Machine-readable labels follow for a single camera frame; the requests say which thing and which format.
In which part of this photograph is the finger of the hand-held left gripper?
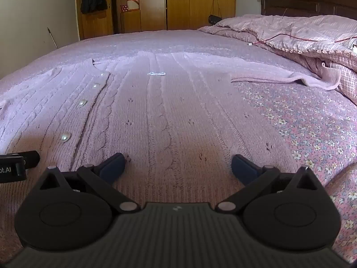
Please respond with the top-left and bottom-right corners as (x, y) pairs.
(5, 151), (41, 170)

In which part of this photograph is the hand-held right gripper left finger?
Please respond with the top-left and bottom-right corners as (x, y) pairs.
(40, 153), (139, 213)

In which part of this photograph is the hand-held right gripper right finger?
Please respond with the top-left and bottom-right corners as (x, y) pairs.
(215, 154), (326, 213)

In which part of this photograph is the pink knit cardigan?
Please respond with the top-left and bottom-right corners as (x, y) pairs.
(0, 52), (342, 260)

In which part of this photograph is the floral pink bed sheet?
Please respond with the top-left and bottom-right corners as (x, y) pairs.
(0, 29), (357, 257)

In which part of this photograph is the pink checked quilt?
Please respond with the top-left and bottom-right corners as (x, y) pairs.
(197, 14), (357, 105)

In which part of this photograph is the black hanging pouch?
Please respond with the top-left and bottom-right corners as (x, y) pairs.
(209, 0), (224, 24)

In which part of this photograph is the wooden wardrobe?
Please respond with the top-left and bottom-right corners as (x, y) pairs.
(75, 0), (237, 41)

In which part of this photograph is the dark wooden headboard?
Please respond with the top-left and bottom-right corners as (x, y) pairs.
(259, 0), (357, 21)

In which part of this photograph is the thin stick against wall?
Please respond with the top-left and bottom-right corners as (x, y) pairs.
(46, 27), (58, 50)

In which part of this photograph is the red cable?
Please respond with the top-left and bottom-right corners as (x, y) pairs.
(252, 32), (357, 46)

